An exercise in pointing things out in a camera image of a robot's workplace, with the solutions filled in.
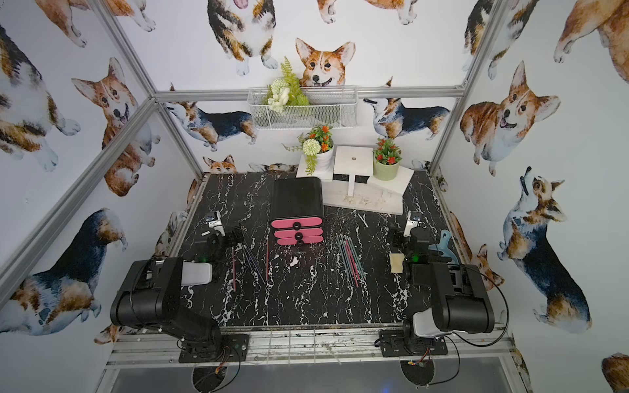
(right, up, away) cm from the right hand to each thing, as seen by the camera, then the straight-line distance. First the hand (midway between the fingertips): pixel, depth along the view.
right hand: (402, 221), depth 92 cm
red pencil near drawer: (-51, -14, 0) cm, 53 cm away
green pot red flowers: (-6, +23, -2) cm, 24 cm away
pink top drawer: (-39, 0, -7) cm, 40 cm away
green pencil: (-23, -14, 0) cm, 26 cm away
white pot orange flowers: (-32, +27, -5) cm, 42 cm away
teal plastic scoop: (+16, -10, 0) cm, 19 cm away
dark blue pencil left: (-57, -14, 0) cm, 59 cm away
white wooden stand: (-18, +15, +12) cm, 26 cm away
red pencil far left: (-63, -17, -2) cm, 65 cm away
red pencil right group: (-19, -15, -1) cm, 24 cm away
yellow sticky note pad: (-2, -15, 0) cm, 15 cm away
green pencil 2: (-17, -14, 0) cm, 22 cm away
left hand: (-67, +1, +2) cm, 67 cm away
